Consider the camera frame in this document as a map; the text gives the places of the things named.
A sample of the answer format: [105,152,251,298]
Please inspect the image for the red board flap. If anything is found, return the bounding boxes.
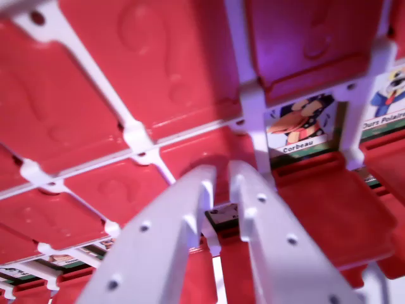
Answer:
[159,126,259,206]
[0,18,128,175]
[58,0,244,141]
[360,129,405,194]
[64,157,174,228]
[0,191,111,251]
[271,153,399,270]
[244,0,386,106]

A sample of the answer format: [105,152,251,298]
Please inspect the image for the red and white game board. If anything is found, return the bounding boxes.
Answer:
[0,0,405,304]

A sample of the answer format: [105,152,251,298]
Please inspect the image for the Corbeau picture card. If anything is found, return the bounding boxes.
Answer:
[264,92,346,162]

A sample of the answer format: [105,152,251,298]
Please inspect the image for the Ours Polaire picture card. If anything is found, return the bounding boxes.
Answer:
[359,64,405,141]

